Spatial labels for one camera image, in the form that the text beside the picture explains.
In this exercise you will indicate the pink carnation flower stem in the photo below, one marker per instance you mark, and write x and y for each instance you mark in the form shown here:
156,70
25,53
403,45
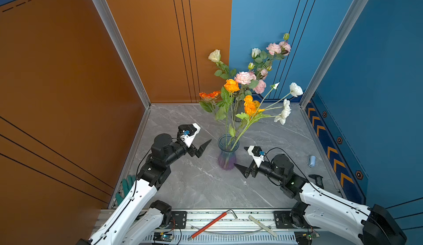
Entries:
254,80

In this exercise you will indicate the aluminium rail base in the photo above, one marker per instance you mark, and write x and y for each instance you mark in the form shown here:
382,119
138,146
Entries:
227,231

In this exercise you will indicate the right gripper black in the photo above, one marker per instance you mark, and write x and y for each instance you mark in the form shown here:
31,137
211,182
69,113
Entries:
245,171

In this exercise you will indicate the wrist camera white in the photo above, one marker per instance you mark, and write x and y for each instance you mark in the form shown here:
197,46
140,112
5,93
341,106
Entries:
258,157
188,132

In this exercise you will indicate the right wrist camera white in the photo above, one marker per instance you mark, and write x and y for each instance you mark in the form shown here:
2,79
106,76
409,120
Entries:
258,157

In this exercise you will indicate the white rose bud stem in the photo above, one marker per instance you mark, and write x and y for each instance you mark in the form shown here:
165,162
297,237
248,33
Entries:
255,53

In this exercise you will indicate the teal green object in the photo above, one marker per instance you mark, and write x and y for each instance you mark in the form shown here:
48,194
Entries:
124,189

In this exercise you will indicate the white small daisy flower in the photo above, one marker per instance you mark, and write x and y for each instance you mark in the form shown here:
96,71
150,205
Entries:
280,110

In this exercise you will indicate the cream white rose stem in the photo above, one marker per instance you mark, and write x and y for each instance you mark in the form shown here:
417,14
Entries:
224,72

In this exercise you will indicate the aluminium corner post right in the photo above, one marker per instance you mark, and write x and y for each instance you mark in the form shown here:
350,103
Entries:
354,11

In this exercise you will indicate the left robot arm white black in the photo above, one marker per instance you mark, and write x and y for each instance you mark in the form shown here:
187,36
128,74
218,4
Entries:
125,226

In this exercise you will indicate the clear glass vase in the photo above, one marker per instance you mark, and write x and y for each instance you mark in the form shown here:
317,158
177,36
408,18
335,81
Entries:
237,107

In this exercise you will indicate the cream flat stick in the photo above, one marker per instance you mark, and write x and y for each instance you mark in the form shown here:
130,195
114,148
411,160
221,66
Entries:
262,226

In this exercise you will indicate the blue purple glass vase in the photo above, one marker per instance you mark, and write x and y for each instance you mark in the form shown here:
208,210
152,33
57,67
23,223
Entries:
227,155

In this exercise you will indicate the left circuit board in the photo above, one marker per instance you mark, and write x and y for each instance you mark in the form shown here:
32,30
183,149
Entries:
162,238

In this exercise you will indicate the right circuit board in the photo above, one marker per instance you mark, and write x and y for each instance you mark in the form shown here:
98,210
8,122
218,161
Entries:
303,238

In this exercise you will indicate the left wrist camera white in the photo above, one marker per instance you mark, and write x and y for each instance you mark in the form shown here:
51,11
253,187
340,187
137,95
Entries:
188,132

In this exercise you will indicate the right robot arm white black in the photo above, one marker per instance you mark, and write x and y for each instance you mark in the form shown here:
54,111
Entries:
315,207

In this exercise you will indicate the red handled tool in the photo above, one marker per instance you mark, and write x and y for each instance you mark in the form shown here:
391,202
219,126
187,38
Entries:
204,228

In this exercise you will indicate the pink peony flower stem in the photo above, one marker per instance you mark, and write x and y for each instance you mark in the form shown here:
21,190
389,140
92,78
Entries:
274,51

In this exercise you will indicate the small light blue cylinder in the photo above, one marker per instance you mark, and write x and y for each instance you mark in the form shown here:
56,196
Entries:
312,161

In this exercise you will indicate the aluminium corner post left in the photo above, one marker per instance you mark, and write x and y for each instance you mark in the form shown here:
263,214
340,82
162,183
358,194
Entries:
115,35

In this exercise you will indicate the yellow orange poppy stem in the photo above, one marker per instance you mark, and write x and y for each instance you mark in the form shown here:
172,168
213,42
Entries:
260,116

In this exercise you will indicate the aluminium corner post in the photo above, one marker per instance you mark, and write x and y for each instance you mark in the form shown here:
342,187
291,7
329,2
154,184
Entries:
354,11
115,35

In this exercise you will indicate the circuit board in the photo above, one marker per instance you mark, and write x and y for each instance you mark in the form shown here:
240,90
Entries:
162,238
303,238

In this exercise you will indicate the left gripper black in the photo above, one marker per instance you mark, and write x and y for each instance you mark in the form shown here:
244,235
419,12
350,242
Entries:
191,152

